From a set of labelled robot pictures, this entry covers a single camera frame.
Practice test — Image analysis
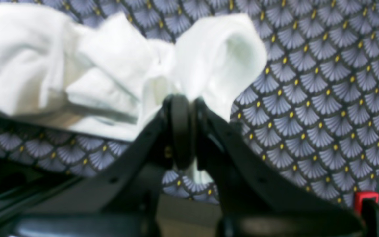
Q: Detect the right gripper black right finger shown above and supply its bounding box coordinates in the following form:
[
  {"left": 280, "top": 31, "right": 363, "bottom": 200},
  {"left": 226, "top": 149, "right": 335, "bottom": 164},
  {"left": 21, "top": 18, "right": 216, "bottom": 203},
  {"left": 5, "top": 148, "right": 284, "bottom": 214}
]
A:
[{"left": 193, "top": 98, "right": 379, "bottom": 237}]

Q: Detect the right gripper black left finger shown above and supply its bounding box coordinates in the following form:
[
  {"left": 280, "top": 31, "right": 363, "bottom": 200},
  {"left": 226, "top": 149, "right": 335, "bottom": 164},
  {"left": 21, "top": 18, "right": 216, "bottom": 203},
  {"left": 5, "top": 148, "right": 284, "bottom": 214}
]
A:
[{"left": 12, "top": 95, "right": 191, "bottom": 237}]

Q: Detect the white printed T-shirt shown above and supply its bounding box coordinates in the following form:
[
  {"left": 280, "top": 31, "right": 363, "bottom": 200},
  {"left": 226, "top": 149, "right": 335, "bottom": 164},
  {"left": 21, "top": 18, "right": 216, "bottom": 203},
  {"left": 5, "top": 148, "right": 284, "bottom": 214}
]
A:
[{"left": 0, "top": 3, "right": 268, "bottom": 185}]

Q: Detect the red table clamp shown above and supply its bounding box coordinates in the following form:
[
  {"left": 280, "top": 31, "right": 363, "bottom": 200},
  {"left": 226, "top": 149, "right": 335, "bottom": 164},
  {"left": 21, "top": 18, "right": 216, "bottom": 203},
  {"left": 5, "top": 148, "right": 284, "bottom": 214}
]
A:
[{"left": 353, "top": 191, "right": 379, "bottom": 214}]

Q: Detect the fan-patterned grey tablecloth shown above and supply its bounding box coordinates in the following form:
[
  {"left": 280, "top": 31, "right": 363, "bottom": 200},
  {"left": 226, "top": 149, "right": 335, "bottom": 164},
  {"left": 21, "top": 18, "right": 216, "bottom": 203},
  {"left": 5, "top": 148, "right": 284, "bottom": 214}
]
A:
[{"left": 0, "top": 0, "right": 379, "bottom": 208}]

